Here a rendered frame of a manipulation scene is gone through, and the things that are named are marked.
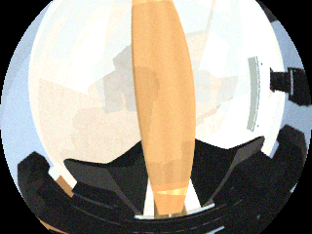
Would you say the wooden bed post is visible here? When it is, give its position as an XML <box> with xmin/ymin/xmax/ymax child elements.
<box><xmin>153</xmin><ymin>199</ymin><xmax>188</xmax><ymax>218</ymax></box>

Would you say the wooden side rail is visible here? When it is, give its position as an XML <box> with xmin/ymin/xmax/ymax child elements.
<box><xmin>130</xmin><ymin>0</ymin><xmax>196</xmax><ymax>217</ymax></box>

